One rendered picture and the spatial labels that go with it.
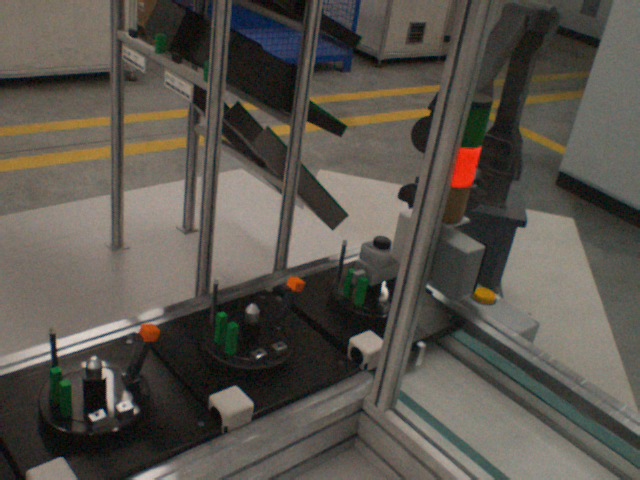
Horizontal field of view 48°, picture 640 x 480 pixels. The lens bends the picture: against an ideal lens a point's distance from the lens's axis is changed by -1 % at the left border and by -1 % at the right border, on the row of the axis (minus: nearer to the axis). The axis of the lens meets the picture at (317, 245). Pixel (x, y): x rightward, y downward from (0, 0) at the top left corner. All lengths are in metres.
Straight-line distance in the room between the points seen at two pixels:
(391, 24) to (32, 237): 5.15
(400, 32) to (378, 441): 5.64
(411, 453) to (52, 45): 4.39
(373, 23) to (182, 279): 5.25
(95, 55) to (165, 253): 3.78
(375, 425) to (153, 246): 0.69
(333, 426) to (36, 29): 4.28
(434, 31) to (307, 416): 5.98
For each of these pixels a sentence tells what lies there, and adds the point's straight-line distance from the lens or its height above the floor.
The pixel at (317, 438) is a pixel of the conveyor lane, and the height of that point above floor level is 0.92.
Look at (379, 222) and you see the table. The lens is 1.77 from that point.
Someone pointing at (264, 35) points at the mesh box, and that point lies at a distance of 5.57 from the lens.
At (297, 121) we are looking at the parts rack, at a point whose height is 1.24.
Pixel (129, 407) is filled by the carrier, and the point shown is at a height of 1.00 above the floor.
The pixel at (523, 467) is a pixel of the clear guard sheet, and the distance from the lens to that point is 0.93.
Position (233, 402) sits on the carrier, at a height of 0.99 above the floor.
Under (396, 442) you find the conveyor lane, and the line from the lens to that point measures 1.06.
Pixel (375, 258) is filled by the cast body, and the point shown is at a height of 1.07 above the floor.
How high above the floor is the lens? 1.65
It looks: 29 degrees down
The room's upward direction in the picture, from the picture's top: 9 degrees clockwise
